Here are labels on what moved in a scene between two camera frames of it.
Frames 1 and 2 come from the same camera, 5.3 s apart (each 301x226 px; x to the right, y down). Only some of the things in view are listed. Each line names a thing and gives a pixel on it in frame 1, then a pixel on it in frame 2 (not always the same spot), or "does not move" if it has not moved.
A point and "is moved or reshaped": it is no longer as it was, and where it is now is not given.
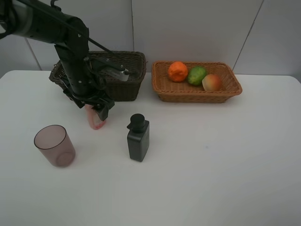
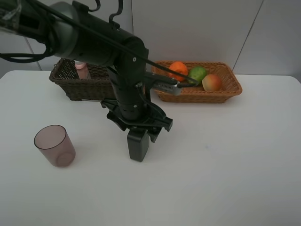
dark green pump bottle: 138,137 does not move
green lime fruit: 196,75 does not move
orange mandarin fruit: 178,71 does not move
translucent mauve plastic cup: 54,142 does not move
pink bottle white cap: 94,120 is moved or reshaped
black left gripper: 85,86 to 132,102
